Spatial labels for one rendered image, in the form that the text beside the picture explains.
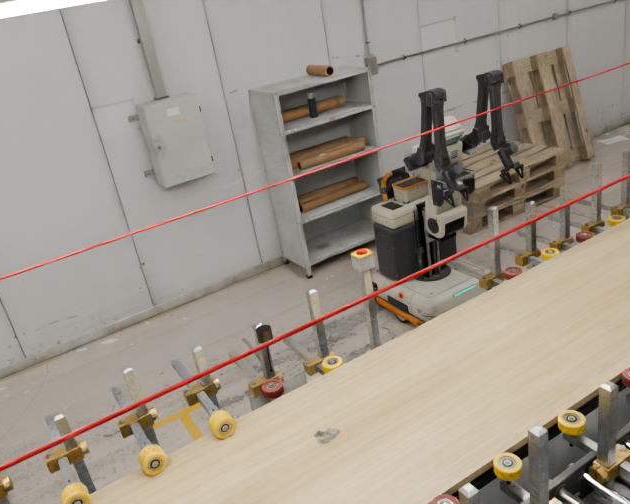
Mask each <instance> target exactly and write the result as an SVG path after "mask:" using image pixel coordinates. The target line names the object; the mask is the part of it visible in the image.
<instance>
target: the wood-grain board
mask: <svg viewBox="0 0 630 504"><path fill-rule="evenodd" d="M629 367H630V218H629V219H627V220H625V221H623V222H621V223H619V224H617V225H615V226H613V227H611V228H609V229H608V230H606V231H604V232H602V233H600V234H598V235H596V236H594V237H592V238H590V239H588V240H586V241H584V242H582V243H580V244H578V245H576V246H574V247H572V248H570V249H568V250H567V251H565V252H563V253H561V254H559V255H557V256H555V257H553V258H551V259H549V260H547V261H545V262H543V263H541V264H539V265H537V266H535V267H533V268H531V269H529V270H527V271H526V272H524V273H522V274H520V275H518V276H516V277H514V278H512V279H510V280H508V281H506V282H504V283H502V284H500V285H498V286H496V287H494V288H492V289H490V290H488V291H486V292H484V293H483V294H481V295H479V296H477V297H475V298H473V299H471V300H469V301H467V302H465V303H463V304H461V305H459V306H457V307H455V308H453V309H451V310H449V311H447V312H445V313H443V314H442V315H440V316H438V317H436V318H434V319H432V320H430V321H428V322H426V323H424V324H422V325H420V326H418V327H416V328H414V329H412V330H410V331H408V332H406V333H404V334H402V335H401V336H399V337H397V338H395V339H393V340H391V341H389V342H387V343H385V344H383V345H381V346H379V347H377V348H375V349H373V350H371V351H369V352H367V353H365V354H363V355H361V356H360V357H358V358H356V359H354V360H352V361H350V362H348V363H346V364H344V365H342V366H340V367H338V368H336V369H334V370H332V371H330V372H328V373H326V374H324V375H322V376H320V377H319V378H317V379H315V380H313V381H311V382H309V383H307V384H305V385H303V386H301V387H299V388H297V389H295V390H293V391H291V392H289V393H287V394H285V395H283V396H281V397H279V398H278V399H276V400H274V401H272V402H270V403H268V404H266V405H264V406H262V407H260V408H258V409H256V410H254V411H252V412H250V413H248V414H246V415H244V416H242V417H240V418H238V419H236V420H235V422H236V428H235V430H234V432H233V433H232V434H231V435H230V436H229V437H227V438H224V439H220V438H218V437H216V436H215V434H214V433H213V432H211V433H209V434H207V435H205V436H203V437H201V438H199V439H197V440H195V441H194V442H192V443H190V444H188V445H186V446H184V447H182V448H180V449H178V450H176V451H174V452H172V453H170V454H168V455H166V457H167V465H166V467H165V468H164V469H163V470H162V471H161V472H160V473H158V474H156V475H148V474H146V473H145V472H144V471H143V469H142V468H141V469H139V470H137V471H135V472H133V473H131V474H129V475H127V476H125V477H123V478H121V479H119V480H117V481H115V482H113V483H112V484H110V485H108V486H106V487H104V488H102V489H100V490H98V491H96V492H94V493H92V494H90V498H91V503H90V504H431V502H432V500H433V499H434V498H435V497H436V496H438V495H441V494H449V495H452V494H453V493H455V492H456V491H457V490H459V489H460V488H462V487H463V486H465V485H466V484H468V483H469V482H471V481H472V480H474V479H475V478H477V477H478V476H479V475H481V474H482V473H484V472H485V471H487V470H488V469H490V468H491V467H493V460H494V458H495V457H496V456H497V455H498V454H501V453H513V452H515V451H516V450H518V449H519V448H521V447H522V446H523V445H525V444H526V443H528V429H530V428H531V427H533V426H534V425H536V424H539V425H540V426H542V427H543V428H545V429H548V428H550V427H551V426H553V425H554V424H556V423H557V422H558V415H559V414H560V413H561V412H562V411H565V410H574V411H575V410H576V409H578V408H579V407H581V406H582V405H584V404H585V403H587V402H588V401H589V400H591V399H592V398H594V397H595V396H597V395H598V394H599V386H600V385H601V384H603V383H604V382H606V381H610V382H612V383H616V382H617V381H619V380H620V379H622V372H623V370H624V369H626V368H629ZM329 427H331V428H338V429H339V431H340V433H339V434H337V436H336V437H335V438H333V439H331V441H330V442H329V441H328V442H324V443H317V439H318V438H316V437H314V436H313V435H314V434H315V432H316V431H318V430H326V429H327V428H329Z"/></svg>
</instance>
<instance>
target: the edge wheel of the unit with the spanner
mask: <svg viewBox="0 0 630 504"><path fill-rule="evenodd" d="M262 390H263V394H264V396H265V397H266V398H268V399H275V398H278V397H280V396H281V395H282V394H283V393H284V387H283V383H282V381H281V380H278V379H271V380H268V381H266V382H265V383H264V384H263V386H262Z"/></svg>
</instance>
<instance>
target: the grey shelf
mask: <svg viewBox="0 0 630 504"><path fill-rule="evenodd" d="M339 83H340V85H339ZM340 89H341V92H340ZM248 92H249V97H250V101H251V106H252V111H253V116H254V121H255V125H256V130H257V135H258V140H259V144H260V149H261V154H262V159H263V164H264V168H265V173H266V178H267V183H268V186H269V185H272V184H275V183H278V182H281V181H284V180H287V179H290V178H293V177H296V176H298V175H301V174H304V173H307V172H310V171H313V170H316V169H319V168H322V167H325V166H328V165H331V164H334V163H337V162H339V161H342V160H345V159H348V158H351V157H354V156H357V155H360V154H363V153H366V152H369V151H372V150H375V149H378V148H380V147H381V146H380V138H379V130H378V122H377V114H376V106H375V98H374V90H373V82H372V74H371V67H359V66H337V67H334V73H333V75H332V76H320V75H309V74H307V75H303V76H299V77H295V78H292V79H288V80H284V81H280V82H276V83H273V84H269V85H265V86H261V87H257V88H253V89H250V90H248ZM308 92H314V96H315V100H316V101H319V100H323V99H326V98H330V97H333V96H337V95H338V96H340V95H342V96H343V97H344V99H345V105H344V106H340V107H337V108H333V109H330V110H327V111H323V112H320V113H318V117H316V118H310V115H309V116H306V117H302V118H299V119H295V120H292V121H289V122H285V123H283V119H282V113H281V111H285V110H288V109H292V108H295V107H298V106H302V105H305V104H308V102H307V93H308ZM346 99H347V100H346ZM279 115H280V116H279ZM344 117H345V119H344ZM280 120H281V121H280ZM345 123H346V126H345ZM346 130H347V132H346ZM351 133H352V134H351ZM344 136H348V138H349V137H354V138H355V139H357V138H360V137H364V138H365V140H366V145H365V150H363V151H360V152H356V153H353V154H350V155H347V156H344V157H341V158H338V159H335V160H332V161H329V162H326V163H322V164H319V165H316V166H313V167H310V168H307V169H304V170H301V171H300V170H299V169H298V168H295V169H292V166H291V161H290V156H289V153H293V152H296V151H299V150H302V149H306V148H309V147H312V146H315V145H318V144H322V143H325V142H328V141H331V140H335V139H338V138H341V137H344ZM287 156H288V157H287ZM356 160H357V161H356ZM288 161H289V162H288ZM355 161H356V162H355ZM351 164H352V166H351ZM289 166H290V167H289ZM357 167H358V168H357ZM352 171H353V173H352ZM358 174H359V175H358ZM355 176H356V177H357V178H358V180H359V182H360V181H362V180H364V181H365V182H366V184H367V188H366V189H363V190H361V191H358V192H355V193H353V194H350V195H348V196H345V197H343V198H340V199H337V200H335V201H332V202H330V203H327V204H324V205H322V206H319V207H317V208H314V209H311V210H309V211H306V212H304V213H301V212H300V208H299V203H298V198H297V196H299V195H302V194H305V193H308V192H311V191H314V190H317V189H320V188H323V187H326V186H328V185H331V184H334V183H337V182H340V181H343V180H346V179H349V178H352V177H355ZM383 176H384V170H383V162H382V154H381V150H378V151H375V152H372V153H369V154H366V155H364V156H361V157H358V158H355V159H352V160H349V161H346V162H343V163H340V164H337V165H334V166H332V167H329V168H326V169H323V170H320V171H317V172H314V173H311V174H308V175H305V176H302V177H299V178H297V179H294V180H291V181H288V182H285V183H282V184H279V185H276V186H273V187H270V188H269V192H270V197H271V202H272V207H273V211H274V216H275V221H276V226H277V231H278V235H279V240H280V245H281V250H282V254H283V259H284V261H283V262H284V264H285V265H287V264H289V261H288V260H287V258H288V259H289V260H291V261H293V262H294V263H296V264H298V265H299V266H301V267H303V268H305V270H306V277H307V278H308V279H310V278H312V277H313V276H312V271H311V265H313V264H316V263H318V262H320V261H322V260H324V259H326V258H329V257H331V256H334V255H337V254H340V253H342V252H345V251H347V250H350V249H352V248H354V247H357V246H359V245H362V244H364V243H366V242H369V241H371V240H374V239H375V235H374V227H373V224H374V223H375V222H374V221H373V220H372V213H371V207H372V206H373V205H376V204H378V203H381V202H382V201H383V196H382V194H380V192H379V184H378V182H377V179H378V178H380V177H383ZM296 202H297V203H296ZM362 202H363V203H362ZM357 205H358V207H357ZM363 209H364V210H363ZM358 211H359V213H358ZM364 216H365V217H364ZM359 218H360V219H359ZM308 267H309V268H308ZM309 271H310V272H309Z"/></svg>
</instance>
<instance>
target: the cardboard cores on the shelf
mask: <svg viewBox="0 0 630 504"><path fill-rule="evenodd" d="M344 105H345V99H344V97H343V96H342V95H340V96H338V95H337V96H333V97H330V98H326V99H323V100H319V101H316V106H317V112H318V113H320V112H323V111H327V110H330V109H333V108H337V107H340V106H344ZM281 113H282V119H283V123H285V122H289V121H292V120H295V119H299V118H302V117H306V116H309V115H310V113H309V107H308V104H305V105H302V106H298V107H295V108H292V109H288V110H285V111H281ZM365 145H366V140H365V138H364V137H360V138H357V139H355V138H354V137H349V138H348V136H344V137H341V138H338V139H335V140H331V141H328V142H325V143H322V144H318V145H315V146H312V147H309V148H306V149H302V150H299V151H296V152H293V153H289V156H290V161H291V166H292V169H295V168H298V169H299V170H300V171H301V170H304V169H307V168H310V167H313V166H316V165H319V164H322V163H326V162H329V161H332V160H335V159H338V158H341V157H344V156H347V155H350V154H353V153H356V152H360V151H363V150H365ZM366 188H367V184H366V182H365V181H364V180H362V181H360V182H359V180H358V178H357V177H356V176H355V177H352V178H349V179H346V180H343V181H340V182H337V183H334V184H331V185H328V186H326V187H323V188H320V189H317V190H314V191H311V192H308V193H305V194H302V195H299V196H297V198H298V203H299V208H300V212H301V213H304V212H306V211H309V210H311V209H314V208H317V207H319V206H322V205H324V204H327V203H330V202H332V201H335V200H337V199H340V198H343V197H345V196H348V195H350V194H353V193H355V192H358V191H361V190H363V189H366Z"/></svg>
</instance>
